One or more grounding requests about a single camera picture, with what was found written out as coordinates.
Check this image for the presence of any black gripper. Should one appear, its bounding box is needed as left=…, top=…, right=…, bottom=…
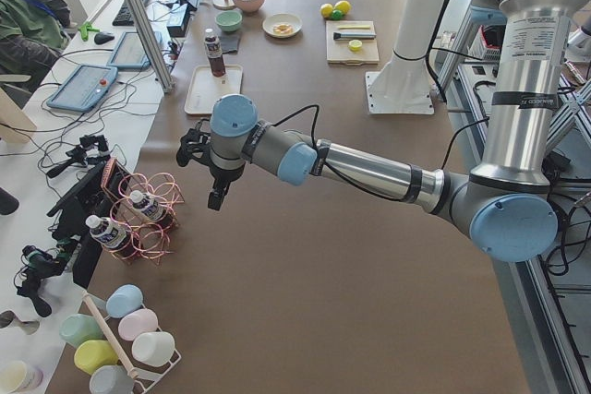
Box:
left=208, top=172, right=236, bottom=211

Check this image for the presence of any white round plate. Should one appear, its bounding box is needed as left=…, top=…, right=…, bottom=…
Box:
left=262, top=13, right=302, bottom=39

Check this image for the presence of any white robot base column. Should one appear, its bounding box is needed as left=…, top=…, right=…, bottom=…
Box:
left=366, top=0, right=445, bottom=114

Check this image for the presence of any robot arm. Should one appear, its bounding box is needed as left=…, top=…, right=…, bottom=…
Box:
left=208, top=0, right=589, bottom=262

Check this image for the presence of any twisted glazed donut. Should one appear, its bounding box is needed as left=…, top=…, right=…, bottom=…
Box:
left=272, top=23, right=294, bottom=36

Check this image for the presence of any cream rabbit tray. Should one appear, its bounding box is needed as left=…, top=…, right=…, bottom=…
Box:
left=184, top=65, right=243, bottom=115

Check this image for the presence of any tea bottle on tray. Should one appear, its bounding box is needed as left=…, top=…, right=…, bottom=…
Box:
left=204, top=28, right=226, bottom=78

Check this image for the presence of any yellow lemon near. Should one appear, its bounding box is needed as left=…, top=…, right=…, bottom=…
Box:
left=320, top=3, right=334, bottom=18

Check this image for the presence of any yellow lemon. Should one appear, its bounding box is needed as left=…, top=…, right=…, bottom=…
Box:
left=334, top=0, right=352, bottom=15
left=320, top=3, right=334, bottom=18

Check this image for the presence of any yellow lemon far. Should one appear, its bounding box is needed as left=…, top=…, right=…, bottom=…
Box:
left=334, top=0, right=352, bottom=15

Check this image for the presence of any tea bottle in rack upper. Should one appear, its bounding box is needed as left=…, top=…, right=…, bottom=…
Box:
left=129, top=190, right=174, bottom=228

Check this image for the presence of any tea bottle in rack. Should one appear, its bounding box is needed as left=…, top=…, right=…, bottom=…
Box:
left=85, top=215, right=135, bottom=258
left=129, top=190, right=174, bottom=228

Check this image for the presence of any green lime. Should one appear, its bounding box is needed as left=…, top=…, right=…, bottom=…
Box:
left=330, top=9, right=344, bottom=20

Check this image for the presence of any yellow plastic knife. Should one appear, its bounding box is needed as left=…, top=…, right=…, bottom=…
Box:
left=337, top=24, right=371, bottom=30

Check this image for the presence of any mint green bowl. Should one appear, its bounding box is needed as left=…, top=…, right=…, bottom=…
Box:
left=215, top=10, right=243, bottom=33

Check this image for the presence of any grey folded cloth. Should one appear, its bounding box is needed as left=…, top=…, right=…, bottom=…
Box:
left=219, top=32, right=241, bottom=54

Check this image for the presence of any wooden cutting board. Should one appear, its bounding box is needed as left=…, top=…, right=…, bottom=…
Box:
left=325, top=20, right=380, bottom=65

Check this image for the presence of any tea bottle in rack lower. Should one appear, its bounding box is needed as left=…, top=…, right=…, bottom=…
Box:
left=85, top=215, right=135, bottom=258

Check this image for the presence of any half lemon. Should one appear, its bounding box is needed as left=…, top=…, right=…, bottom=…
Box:
left=348, top=40, right=363, bottom=53

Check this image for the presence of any blue cup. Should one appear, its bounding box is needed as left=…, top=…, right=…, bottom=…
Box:
left=106, top=284, right=143, bottom=318

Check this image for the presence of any pink cup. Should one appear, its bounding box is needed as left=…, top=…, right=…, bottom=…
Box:
left=118, top=308, right=158, bottom=341

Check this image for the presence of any white cup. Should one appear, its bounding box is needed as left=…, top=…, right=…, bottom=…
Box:
left=131, top=331, right=175, bottom=367

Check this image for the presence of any teach pendant far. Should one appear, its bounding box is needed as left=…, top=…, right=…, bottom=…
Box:
left=107, top=31, right=151, bottom=71

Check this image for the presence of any teach pendant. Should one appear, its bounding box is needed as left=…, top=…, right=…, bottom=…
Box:
left=107, top=31, right=151, bottom=71
left=46, top=65, right=118, bottom=113

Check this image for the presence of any teach pendant near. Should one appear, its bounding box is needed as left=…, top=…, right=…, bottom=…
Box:
left=46, top=65, right=118, bottom=113

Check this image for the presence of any black keyboard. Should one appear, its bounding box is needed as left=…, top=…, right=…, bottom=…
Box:
left=111, top=0, right=157, bottom=28

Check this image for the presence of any green cup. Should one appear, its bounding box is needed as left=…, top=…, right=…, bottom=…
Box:
left=59, top=314, right=103, bottom=348

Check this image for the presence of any white cup rack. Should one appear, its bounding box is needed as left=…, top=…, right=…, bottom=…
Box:
left=82, top=292, right=183, bottom=393

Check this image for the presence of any black computer mouse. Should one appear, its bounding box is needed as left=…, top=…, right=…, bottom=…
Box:
left=93, top=31, right=115, bottom=45

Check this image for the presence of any yellow cup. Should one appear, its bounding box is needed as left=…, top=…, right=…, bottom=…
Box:
left=74, top=340, right=118, bottom=375

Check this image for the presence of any grey cup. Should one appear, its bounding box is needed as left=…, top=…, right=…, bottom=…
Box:
left=89, top=365, right=134, bottom=394

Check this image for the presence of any seated person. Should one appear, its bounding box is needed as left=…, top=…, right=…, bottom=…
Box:
left=1, top=0, right=71, bottom=91

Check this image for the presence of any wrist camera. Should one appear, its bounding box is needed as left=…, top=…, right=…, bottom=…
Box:
left=175, top=128, right=211, bottom=167

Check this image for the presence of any copper wire bottle rack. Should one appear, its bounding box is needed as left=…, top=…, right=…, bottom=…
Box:
left=101, top=159, right=185, bottom=265

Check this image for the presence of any aluminium frame post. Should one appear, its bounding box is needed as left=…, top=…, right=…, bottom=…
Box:
left=124, top=0, right=175, bottom=93

